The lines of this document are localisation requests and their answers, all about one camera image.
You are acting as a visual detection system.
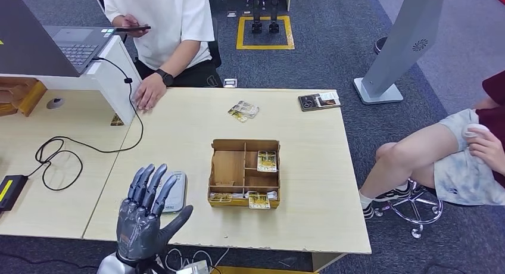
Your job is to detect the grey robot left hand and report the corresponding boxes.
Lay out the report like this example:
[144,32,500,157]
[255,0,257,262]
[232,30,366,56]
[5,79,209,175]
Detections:
[115,163,195,263]

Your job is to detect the person's right hand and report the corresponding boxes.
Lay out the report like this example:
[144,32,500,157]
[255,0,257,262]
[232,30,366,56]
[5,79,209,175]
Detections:
[114,14,150,39]

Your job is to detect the person's left hand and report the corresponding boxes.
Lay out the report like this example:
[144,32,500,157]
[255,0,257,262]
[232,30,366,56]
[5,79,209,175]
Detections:
[133,73,169,114]

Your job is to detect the person's hand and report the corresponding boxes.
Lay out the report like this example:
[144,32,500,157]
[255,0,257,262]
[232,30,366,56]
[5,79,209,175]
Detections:
[466,128,505,175]

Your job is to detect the round handheld device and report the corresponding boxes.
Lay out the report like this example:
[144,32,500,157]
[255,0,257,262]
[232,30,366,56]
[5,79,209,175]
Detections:
[462,123,490,139]

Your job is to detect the wooden compartment box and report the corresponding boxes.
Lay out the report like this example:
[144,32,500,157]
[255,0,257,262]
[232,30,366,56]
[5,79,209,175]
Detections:
[208,138,282,209]

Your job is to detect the person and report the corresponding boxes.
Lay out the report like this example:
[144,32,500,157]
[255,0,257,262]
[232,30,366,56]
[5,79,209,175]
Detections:
[359,70,505,220]
[103,0,224,114]

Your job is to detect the black wristwatch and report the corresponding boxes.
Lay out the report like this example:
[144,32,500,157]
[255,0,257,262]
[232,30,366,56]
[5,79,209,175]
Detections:
[154,68,174,88]

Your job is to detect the white desk riser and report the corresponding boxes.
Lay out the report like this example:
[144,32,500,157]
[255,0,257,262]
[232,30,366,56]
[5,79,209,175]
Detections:
[0,35,146,126]

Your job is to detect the black office chair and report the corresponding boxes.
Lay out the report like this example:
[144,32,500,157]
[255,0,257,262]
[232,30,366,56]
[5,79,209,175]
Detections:
[208,15,223,68]

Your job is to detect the chrome stool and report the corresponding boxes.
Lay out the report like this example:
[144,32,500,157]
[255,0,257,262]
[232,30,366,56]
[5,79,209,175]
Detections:
[372,178,445,240]

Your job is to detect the loose pile of cards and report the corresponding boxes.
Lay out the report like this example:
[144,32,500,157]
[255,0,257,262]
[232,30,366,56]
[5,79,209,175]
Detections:
[227,100,260,123]

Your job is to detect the dark grey laptop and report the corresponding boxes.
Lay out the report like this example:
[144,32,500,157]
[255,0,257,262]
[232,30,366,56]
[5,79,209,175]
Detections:
[0,0,117,78]

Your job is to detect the background humanoid robot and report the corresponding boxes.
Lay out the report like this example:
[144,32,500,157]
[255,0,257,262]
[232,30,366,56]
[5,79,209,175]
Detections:
[246,0,281,34]

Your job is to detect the yellow floor tape square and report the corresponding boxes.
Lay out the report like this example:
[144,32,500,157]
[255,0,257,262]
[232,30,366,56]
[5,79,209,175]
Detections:
[236,14,295,51]

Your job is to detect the wooden desk tray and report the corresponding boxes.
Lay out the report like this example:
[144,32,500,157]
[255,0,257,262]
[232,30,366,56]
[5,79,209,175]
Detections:
[0,77,47,118]

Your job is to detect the black power adapter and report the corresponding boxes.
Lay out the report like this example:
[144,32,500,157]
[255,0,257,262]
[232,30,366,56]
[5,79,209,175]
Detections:
[0,175,29,213]

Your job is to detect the grey kiosk stand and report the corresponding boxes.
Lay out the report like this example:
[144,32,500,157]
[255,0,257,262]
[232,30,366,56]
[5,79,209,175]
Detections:
[353,0,448,105]

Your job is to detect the dark rounded object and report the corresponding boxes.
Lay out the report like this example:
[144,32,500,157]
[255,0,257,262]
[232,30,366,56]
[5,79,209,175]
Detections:
[373,36,389,55]

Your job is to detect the black power cable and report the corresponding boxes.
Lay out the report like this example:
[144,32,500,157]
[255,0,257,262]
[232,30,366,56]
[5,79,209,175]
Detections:
[35,57,144,192]

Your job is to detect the white cables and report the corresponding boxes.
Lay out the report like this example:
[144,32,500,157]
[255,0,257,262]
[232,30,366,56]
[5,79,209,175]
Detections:
[163,247,230,274]

